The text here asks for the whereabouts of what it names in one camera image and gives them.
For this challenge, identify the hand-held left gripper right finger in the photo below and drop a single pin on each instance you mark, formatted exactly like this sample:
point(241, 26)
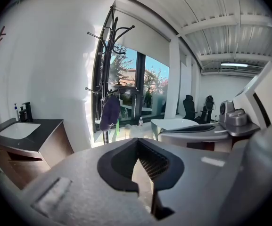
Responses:
point(192, 173)

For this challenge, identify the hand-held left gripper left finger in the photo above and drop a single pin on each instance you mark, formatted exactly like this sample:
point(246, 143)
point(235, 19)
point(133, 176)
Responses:
point(79, 185)

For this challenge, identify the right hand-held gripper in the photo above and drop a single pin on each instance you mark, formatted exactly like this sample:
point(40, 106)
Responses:
point(239, 121)

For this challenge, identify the dark purple cap item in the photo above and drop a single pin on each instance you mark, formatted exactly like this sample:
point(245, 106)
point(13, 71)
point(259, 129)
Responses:
point(111, 112)

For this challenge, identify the black metal coat stand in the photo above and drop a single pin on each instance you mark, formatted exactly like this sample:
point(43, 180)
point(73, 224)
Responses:
point(105, 67)

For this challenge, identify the white oval table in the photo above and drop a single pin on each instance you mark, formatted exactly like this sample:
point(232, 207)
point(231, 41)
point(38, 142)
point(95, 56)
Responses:
point(173, 122)

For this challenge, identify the black office chair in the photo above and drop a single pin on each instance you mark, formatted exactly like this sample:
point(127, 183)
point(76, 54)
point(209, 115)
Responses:
point(208, 102)
point(188, 105)

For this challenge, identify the dark wood vanity cabinet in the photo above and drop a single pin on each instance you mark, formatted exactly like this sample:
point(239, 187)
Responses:
point(55, 145)

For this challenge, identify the clear water bottle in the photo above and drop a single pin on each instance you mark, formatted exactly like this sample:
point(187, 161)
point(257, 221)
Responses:
point(140, 122)

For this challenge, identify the green hanging tag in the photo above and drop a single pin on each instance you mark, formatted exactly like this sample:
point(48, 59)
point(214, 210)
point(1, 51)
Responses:
point(117, 127)

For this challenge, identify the white sink basin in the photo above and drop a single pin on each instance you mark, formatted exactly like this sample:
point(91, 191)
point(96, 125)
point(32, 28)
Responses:
point(20, 129)

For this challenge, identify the ceiling tube light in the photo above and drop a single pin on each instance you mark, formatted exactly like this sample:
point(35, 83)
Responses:
point(234, 65)

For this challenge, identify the black framed window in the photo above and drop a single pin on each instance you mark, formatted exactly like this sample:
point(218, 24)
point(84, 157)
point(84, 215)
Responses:
point(139, 79)

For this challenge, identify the black faucet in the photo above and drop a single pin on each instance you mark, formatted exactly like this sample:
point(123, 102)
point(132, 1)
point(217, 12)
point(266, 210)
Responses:
point(27, 112)

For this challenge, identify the white soap dispenser bottle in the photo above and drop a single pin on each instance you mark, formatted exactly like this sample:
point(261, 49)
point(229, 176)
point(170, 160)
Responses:
point(16, 114)

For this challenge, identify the white roller blind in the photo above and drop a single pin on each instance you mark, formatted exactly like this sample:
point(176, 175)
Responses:
point(145, 43)

